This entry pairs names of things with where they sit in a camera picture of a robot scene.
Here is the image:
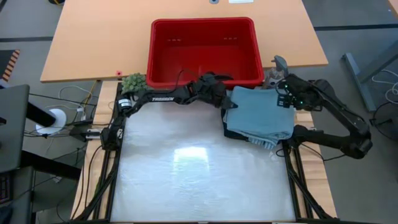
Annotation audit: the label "white round floor plate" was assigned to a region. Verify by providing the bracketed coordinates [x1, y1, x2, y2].
[35, 108, 68, 135]

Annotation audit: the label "dark denim jeans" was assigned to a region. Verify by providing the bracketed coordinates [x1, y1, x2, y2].
[221, 108, 249, 141]

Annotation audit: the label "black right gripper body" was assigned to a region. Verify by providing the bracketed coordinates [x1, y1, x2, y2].
[275, 73, 315, 111]

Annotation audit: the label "red plastic laundry bin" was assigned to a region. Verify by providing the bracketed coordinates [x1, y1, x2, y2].
[146, 16, 266, 91]

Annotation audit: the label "black desk beam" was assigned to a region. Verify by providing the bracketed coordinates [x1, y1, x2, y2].
[20, 99, 82, 180]

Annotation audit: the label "plain light blue garment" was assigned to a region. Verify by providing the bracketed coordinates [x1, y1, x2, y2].
[223, 86, 296, 142]

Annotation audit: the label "light wooden desk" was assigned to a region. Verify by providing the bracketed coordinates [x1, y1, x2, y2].
[40, 0, 330, 83]

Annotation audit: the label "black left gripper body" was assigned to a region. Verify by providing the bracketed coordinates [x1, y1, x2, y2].
[189, 72, 239, 110]

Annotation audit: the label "potted green artificial plant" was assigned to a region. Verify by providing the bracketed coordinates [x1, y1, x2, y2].
[121, 72, 149, 95]

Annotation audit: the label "black floor cable loop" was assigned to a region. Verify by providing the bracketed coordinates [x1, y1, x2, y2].
[369, 101, 398, 144]

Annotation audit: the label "black orange striped mat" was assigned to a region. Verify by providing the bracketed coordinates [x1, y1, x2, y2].
[0, 49, 22, 83]

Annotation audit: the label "gray equipment case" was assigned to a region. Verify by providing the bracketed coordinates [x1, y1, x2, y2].
[0, 166, 35, 224]

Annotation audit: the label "gray metal table leg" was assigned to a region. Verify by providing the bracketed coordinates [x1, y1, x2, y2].
[342, 39, 398, 113]

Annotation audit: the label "striped light blue shirt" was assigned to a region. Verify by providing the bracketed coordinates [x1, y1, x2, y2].
[248, 136, 278, 151]

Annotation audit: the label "clear spray bottle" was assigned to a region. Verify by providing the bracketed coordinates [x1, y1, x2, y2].
[263, 55, 289, 91]

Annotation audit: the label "black aluminium table frame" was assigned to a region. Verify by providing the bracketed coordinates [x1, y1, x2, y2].
[70, 80, 338, 224]

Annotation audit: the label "white floor cable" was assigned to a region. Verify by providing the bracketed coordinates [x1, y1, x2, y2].
[371, 69, 398, 106]

